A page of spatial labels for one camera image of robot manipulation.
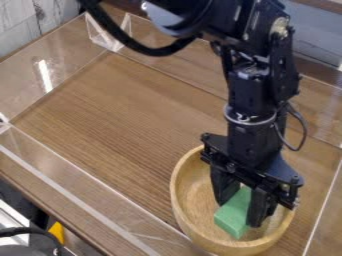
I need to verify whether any black cable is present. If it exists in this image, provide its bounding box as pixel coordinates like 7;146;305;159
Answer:
0;226;69;256

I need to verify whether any clear acrylic front wall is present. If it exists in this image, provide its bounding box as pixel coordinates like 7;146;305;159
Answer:
0;124;212;256

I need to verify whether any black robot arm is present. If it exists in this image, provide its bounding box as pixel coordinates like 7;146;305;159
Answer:
78;0;304;228

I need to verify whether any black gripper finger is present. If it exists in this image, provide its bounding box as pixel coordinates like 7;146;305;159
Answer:
246;187;278;228
210;166;241;205

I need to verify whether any clear acrylic corner bracket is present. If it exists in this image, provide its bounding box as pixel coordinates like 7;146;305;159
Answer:
86;13;133;53

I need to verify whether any clear acrylic left wall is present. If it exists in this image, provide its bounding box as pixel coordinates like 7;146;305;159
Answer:
0;14;106;122

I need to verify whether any yellow black device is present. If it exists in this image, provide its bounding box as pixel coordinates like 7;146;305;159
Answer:
26;219;82;256

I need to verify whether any clear acrylic wall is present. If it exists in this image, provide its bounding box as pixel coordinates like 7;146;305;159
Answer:
0;14;106;122
0;124;212;256
118;40;342;149

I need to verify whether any green rectangular block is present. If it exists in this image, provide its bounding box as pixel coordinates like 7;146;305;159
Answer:
214;186;252;239

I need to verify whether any clear acrylic back wall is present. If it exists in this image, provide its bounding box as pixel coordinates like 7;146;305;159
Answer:
118;40;342;149

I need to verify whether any brown wooden bowl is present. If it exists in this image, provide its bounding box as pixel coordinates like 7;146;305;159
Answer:
170;146;296;256

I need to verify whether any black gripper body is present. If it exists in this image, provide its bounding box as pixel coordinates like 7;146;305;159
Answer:
201;121;304;210

